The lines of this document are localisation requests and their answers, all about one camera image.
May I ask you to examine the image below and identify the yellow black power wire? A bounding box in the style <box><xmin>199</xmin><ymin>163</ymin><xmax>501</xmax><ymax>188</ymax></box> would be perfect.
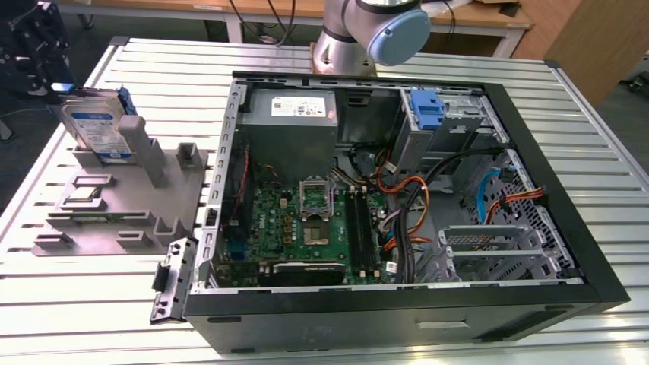
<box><xmin>329</xmin><ymin>163</ymin><xmax>380</xmax><ymax>184</ymax></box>

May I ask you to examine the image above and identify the blue data wire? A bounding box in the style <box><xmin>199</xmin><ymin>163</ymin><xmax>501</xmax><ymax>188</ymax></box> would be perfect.
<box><xmin>473</xmin><ymin>167</ymin><xmax>514</xmax><ymax>226</ymax></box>

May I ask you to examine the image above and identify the hard disk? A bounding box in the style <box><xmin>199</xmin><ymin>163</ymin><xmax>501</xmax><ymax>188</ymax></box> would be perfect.
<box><xmin>48</xmin><ymin>81</ymin><xmax>137</xmax><ymax>166</ymax></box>

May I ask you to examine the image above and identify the orange yellow wire bundle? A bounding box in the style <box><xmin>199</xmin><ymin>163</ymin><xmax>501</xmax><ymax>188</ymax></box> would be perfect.
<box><xmin>376</xmin><ymin>175</ymin><xmax>433</xmax><ymax>252</ymax></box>

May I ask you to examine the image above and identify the CPU socket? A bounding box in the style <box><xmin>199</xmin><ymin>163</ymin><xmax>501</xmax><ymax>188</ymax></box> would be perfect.
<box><xmin>301</xmin><ymin>221</ymin><xmax>332</xmax><ymax>247</ymax></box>

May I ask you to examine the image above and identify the silver CPU chip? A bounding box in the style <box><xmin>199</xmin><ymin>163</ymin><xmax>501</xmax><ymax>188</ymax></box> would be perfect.
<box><xmin>68</xmin><ymin>186</ymin><xmax>100</xmax><ymax>202</ymax></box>

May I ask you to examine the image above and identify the grey expansion slot latch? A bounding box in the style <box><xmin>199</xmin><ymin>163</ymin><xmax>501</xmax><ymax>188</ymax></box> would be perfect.
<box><xmin>149</xmin><ymin>236</ymin><xmax>200</xmax><ymax>325</ymax></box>

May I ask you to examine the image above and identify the green motherboard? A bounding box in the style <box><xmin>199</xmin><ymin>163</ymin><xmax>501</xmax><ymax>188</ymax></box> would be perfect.
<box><xmin>217</xmin><ymin>163</ymin><xmax>402</xmax><ymax>287</ymax></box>

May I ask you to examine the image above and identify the grey power supply unit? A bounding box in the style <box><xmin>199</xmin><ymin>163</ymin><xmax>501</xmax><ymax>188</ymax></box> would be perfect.
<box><xmin>236</xmin><ymin>87</ymin><xmax>340</xmax><ymax>182</ymax></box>

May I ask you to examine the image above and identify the red black twisted wire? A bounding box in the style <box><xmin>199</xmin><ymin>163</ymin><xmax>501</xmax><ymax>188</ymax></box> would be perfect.
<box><xmin>231</xmin><ymin>146</ymin><xmax>252</xmax><ymax>225</ymax></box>

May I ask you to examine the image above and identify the black graphics card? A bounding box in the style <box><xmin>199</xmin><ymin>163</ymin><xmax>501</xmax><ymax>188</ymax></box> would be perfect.
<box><xmin>257</xmin><ymin>259</ymin><xmax>349</xmax><ymax>287</ymax></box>

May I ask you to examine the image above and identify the grey thin wire bundle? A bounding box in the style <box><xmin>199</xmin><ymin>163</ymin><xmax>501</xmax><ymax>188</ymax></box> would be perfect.
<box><xmin>379</xmin><ymin>211</ymin><xmax>405</xmax><ymax>239</ymax></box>

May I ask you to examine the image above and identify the black PC case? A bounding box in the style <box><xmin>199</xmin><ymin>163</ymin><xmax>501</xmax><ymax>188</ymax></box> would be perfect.
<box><xmin>181</xmin><ymin>70</ymin><xmax>632</xmax><ymax>354</ymax></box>

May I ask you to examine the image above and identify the grey parts rack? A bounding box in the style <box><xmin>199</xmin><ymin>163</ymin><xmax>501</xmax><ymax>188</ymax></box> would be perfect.
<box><xmin>31</xmin><ymin>116</ymin><xmax>212</xmax><ymax>258</ymax></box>

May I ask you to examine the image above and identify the orange red disk power wire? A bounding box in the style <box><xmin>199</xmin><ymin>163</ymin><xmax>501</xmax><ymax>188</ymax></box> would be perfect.
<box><xmin>484</xmin><ymin>186</ymin><xmax>546</xmax><ymax>226</ymax></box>

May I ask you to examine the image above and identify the green RAM stick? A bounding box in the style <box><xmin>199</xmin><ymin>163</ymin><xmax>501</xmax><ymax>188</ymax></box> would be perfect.
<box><xmin>65</xmin><ymin>213</ymin><xmax>123</xmax><ymax>224</ymax></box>

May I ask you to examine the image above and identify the wooden top desk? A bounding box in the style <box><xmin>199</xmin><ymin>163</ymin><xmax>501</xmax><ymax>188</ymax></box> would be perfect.
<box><xmin>192</xmin><ymin>0</ymin><xmax>537</xmax><ymax>59</ymax></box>

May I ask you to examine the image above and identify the blue drive cage latch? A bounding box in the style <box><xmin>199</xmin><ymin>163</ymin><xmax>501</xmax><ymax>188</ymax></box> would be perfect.
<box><xmin>410</xmin><ymin>90</ymin><xmax>446</xmax><ymax>131</ymax></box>

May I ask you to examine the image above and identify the metal socket cover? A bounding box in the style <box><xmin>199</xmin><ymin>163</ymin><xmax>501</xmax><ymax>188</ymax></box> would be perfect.
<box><xmin>299</xmin><ymin>174</ymin><xmax>337</xmax><ymax>222</ymax></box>

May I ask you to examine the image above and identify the wooden cabinet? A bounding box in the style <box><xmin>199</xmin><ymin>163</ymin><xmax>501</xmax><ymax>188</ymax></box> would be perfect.
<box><xmin>516</xmin><ymin>0</ymin><xmax>649</xmax><ymax>107</ymax></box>

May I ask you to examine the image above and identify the black RAM slot pair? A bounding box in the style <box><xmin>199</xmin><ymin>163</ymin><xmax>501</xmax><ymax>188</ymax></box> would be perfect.
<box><xmin>345</xmin><ymin>185</ymin><xmax>372</xmax><ymax>278</ymax></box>
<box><xmin>359</xmin><ymin>185</ymin><xmax>384</xmax><ymax>278</ymax></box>

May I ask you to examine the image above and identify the grey metal drive cage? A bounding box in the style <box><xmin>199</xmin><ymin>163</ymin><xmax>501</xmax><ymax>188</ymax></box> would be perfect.
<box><xmin>392</xmin><ymin>87</ymin><xmax>509</xmax><ymax>176</ymax></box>

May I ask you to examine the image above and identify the grey metal disk bay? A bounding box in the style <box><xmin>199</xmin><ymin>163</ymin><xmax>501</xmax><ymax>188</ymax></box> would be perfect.
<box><xmin>436</xmin><ymin>224</ymin><xmax>573</xmax><ymax>284</ymax></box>

